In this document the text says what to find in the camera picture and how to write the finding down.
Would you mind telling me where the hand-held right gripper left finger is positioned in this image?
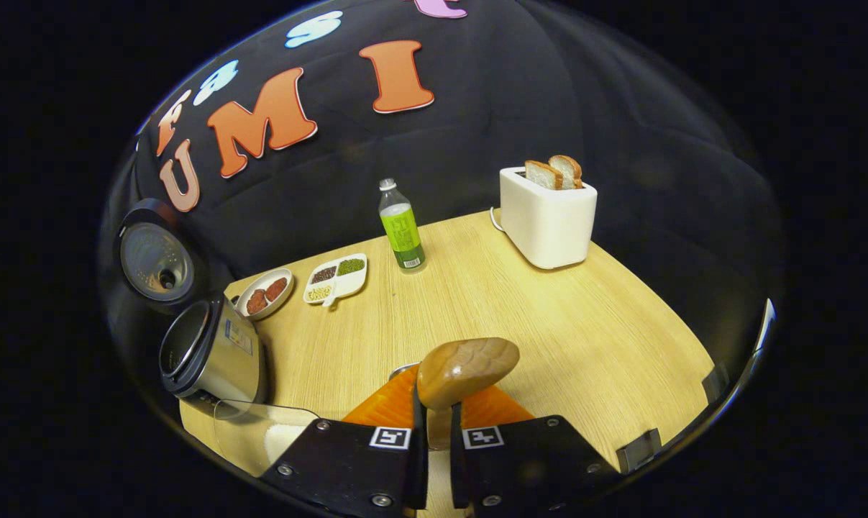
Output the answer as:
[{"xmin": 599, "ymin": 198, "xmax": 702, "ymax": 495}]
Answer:
[{"xmin": 260, "ymin": 367, "xmax": 429, "ymax": 513}]

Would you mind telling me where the white divided bean dish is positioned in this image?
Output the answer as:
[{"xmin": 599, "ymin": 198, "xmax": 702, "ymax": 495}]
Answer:
[{"xmin": 303, "ymin": 253, "xmax": 368, "ymax": 309}]

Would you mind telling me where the grey metal table bracket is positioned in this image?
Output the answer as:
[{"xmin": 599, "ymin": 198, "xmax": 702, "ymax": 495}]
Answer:
[
  {"xmin": 701, "ymin": 363, "xmax": 731, "ymax": 404},
  {"xmin": 616, "ymin": 428, "xmax": 662, "ymax": 473}
]

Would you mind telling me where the white toaster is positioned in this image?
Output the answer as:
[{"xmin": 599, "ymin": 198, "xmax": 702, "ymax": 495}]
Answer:
[{"xmin": 498, "ymin": 167, "xmax": 598, "ymax": 271}]

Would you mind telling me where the wooden spoon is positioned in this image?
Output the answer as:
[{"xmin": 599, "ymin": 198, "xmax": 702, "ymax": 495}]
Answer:
[{"xmin": 417, "ymin": 337, "xmax": 521, "ymax": 450}]

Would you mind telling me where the green label drink bottle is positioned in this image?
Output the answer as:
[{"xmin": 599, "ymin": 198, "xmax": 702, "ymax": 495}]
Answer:
[{"xmin": 378, "ymin": 178, "xmax": 428, "ymax": 274}]

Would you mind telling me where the dark grey rice cooker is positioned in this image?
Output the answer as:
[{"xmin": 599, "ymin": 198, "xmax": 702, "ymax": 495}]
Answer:
[{"xmin": 114, "ymin": 198, "xmax": 269, "ymax": 419}]

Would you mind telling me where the clear plastic rice tray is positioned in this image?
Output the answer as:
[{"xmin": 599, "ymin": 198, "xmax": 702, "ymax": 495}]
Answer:
[{"xmin": 214, "ymin": 401, "xmax": 321, "ymax": 476}]

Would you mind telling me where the round white plate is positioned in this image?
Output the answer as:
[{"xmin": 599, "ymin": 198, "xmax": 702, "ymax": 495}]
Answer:
[{"xmin": 234, "ymin": 268, "xmax": 295, "ymax": 321}]

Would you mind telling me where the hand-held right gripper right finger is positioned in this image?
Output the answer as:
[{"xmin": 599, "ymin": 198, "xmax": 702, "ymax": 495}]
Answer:
[{"xmin": 449, "ymin": 387, "xmax": 621, "ymax": 517}]

